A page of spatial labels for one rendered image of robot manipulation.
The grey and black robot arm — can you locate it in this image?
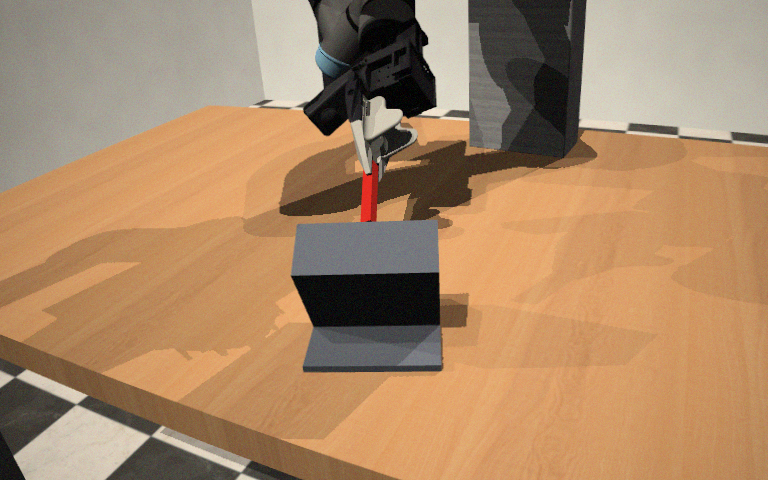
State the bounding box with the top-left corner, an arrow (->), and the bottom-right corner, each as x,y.
303,0 -> 415,136

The red rectangular bar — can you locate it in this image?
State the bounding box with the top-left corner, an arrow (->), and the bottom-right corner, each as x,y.
360,161 -> 378,222

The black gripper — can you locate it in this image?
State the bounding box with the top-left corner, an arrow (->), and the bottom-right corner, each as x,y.
345,18 -> 437,182

